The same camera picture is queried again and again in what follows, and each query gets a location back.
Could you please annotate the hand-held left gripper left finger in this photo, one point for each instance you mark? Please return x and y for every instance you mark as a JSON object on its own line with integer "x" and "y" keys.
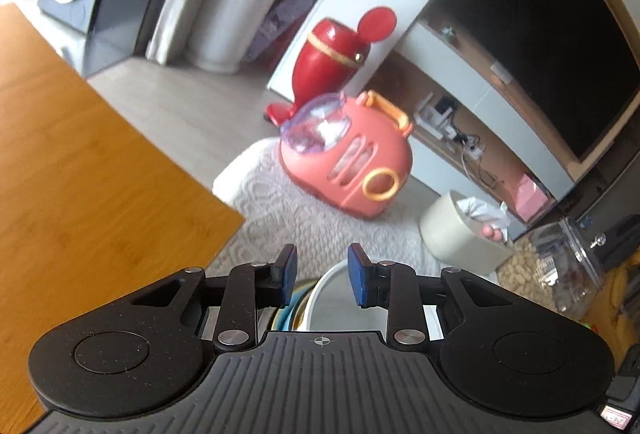
{"x": 289, "y": 274}

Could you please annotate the printed skateboard deck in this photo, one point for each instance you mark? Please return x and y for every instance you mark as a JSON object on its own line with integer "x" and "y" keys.
{"x": 285, "y": 14}

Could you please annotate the red goblet-shaped container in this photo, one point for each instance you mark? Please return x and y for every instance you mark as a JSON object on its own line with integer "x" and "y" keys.
{"x": 320, "y": 59}

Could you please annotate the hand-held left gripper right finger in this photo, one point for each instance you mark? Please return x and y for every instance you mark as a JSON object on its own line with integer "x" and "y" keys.
{"x": 356, "y": 274}

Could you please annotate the plain white bowl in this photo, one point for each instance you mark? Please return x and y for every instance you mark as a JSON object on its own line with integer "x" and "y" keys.
{"x": 335, "y": 304}

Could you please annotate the wooden table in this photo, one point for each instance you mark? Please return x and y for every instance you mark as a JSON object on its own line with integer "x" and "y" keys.
{"x": 75, "y": 164}

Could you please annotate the clear jar of peanuts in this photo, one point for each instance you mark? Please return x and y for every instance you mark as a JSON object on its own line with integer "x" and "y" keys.
{"x": 530, "y": 274}

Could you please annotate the yellow bowl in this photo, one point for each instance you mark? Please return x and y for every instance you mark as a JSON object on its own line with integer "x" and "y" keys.
{"x": 276, "y": 318}

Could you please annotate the cream waste bin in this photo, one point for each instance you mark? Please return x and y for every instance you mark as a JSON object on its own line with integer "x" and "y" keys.
{"x": 455, "y": 234}

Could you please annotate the white power strip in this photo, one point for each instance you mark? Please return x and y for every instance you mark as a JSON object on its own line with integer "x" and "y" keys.
{"x": 472, "y": 146}

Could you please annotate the pink box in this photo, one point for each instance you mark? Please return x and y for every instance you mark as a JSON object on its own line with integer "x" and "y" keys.
{"x": 532, "y": 199}

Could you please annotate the black television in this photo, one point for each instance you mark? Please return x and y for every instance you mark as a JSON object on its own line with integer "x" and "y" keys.
{"x": 540, "y": 14}

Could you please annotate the pink pet carrier backpack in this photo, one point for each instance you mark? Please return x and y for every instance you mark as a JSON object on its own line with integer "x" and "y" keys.
{"x": 350, "y": 164}

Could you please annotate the white lace tablecloth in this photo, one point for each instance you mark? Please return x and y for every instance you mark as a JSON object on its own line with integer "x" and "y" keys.
{"x": 300, "y": 219}

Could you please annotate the yellow object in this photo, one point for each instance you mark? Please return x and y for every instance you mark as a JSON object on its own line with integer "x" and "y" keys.
{"x": 620, "y": 286}

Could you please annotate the white tissue paper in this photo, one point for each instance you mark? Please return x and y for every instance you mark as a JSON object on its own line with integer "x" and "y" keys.
{"x": 480, "y": 209}

